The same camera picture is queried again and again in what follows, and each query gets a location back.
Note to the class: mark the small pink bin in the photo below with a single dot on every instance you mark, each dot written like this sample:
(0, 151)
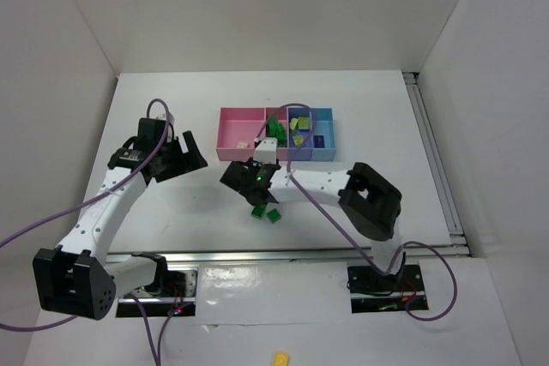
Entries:
(281, 115)

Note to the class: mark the green lego long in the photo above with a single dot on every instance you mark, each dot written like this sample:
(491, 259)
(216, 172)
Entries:
(277, 132)
(281, 139)

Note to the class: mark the large pink bin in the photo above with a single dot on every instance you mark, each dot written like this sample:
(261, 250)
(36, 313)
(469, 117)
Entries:
(238, 124)

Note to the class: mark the yellow lego brick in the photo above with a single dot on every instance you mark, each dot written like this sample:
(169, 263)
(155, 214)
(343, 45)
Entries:
(281, 359)

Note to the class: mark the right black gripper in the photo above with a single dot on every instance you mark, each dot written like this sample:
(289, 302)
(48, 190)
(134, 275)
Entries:
(239, 178)

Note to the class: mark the lime lego brick front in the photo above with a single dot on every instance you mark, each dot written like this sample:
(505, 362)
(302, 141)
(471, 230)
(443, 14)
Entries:
(304, 123)

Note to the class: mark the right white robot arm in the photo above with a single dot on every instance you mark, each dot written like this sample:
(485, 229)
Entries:
(371, 203)

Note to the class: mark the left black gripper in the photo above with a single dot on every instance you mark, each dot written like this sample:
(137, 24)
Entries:
(179, 159)

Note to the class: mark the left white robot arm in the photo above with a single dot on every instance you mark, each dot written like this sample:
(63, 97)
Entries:
(72, 278)

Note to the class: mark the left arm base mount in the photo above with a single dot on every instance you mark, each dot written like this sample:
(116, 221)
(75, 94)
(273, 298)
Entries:
(171, 286)

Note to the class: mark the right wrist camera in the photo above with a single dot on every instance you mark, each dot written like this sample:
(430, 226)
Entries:
(265, 151)

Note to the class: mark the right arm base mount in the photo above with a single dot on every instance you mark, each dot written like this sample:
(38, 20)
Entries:
(372, 293)

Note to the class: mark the aluminium rail front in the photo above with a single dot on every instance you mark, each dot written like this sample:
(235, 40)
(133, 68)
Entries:
(291, 255)

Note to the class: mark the purple lego brick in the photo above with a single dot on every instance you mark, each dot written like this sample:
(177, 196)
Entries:
(319, 141)

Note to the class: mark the lime lego brick small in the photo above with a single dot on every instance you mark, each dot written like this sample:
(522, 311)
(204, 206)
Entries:
(299, 140)

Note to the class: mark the aluminium rail right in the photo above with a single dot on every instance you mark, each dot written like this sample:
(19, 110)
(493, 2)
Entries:
(457, 235)

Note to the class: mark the aluminium rail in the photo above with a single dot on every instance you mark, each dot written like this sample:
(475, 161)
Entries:
(457, 235)
(291, 255)

